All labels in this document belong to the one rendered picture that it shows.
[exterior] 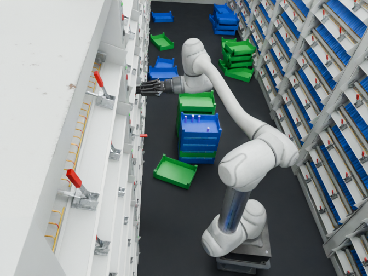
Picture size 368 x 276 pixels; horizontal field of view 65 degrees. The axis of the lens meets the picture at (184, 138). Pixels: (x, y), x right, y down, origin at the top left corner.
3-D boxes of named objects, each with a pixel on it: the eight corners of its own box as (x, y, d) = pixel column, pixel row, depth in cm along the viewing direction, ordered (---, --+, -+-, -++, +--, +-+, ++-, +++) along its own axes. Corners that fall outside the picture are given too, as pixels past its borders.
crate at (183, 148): (213, 133, 251) (214, 127, 245) (216, 151, 237) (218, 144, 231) (178, 133, 248) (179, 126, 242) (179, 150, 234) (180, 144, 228)
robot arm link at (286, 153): (274, 118, 120) (249, 130, 114) (310, 143, 109) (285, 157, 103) (268, 141, 128) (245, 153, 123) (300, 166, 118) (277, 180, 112)
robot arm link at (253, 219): (268, 230, 168) (277, 210, 153) (244, 247, 160) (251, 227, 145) (248, 210, 178) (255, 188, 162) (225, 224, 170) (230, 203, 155)
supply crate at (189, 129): (216, 120, 239) (218, 112, 234) (219, 137, 225) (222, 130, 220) (180, 119, 237) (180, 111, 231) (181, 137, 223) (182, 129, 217)
